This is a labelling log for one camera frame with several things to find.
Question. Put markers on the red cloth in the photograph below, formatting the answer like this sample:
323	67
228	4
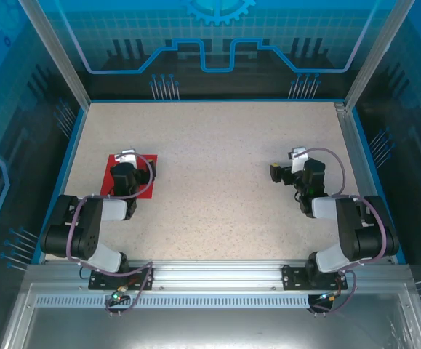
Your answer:
105	178

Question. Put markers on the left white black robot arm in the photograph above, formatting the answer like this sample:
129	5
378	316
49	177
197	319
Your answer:
90	232

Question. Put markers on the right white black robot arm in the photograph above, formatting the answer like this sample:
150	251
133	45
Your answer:
348	225

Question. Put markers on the metal sheet tray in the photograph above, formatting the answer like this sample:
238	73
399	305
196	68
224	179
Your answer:
213	327

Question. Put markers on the blue table border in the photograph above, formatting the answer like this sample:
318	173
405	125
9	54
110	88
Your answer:
64	174

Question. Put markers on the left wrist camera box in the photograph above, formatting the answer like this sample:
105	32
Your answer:
128	156

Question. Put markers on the aluminium side rail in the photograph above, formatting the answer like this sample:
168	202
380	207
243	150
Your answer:
353	145

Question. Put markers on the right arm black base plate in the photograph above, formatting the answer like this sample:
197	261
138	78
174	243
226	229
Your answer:
292	278

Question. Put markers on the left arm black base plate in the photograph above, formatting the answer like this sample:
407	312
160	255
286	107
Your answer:
95	285

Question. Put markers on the wide aluminium mounting rail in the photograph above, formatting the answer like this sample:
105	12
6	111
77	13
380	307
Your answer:
213	276

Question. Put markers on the right aluminium frame post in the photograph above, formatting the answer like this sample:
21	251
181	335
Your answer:
377	51

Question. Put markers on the aluminium frame post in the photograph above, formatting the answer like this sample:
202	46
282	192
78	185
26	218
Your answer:
55	51
377	51

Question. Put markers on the left aluminium frame post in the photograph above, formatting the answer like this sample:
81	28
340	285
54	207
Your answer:
55	51

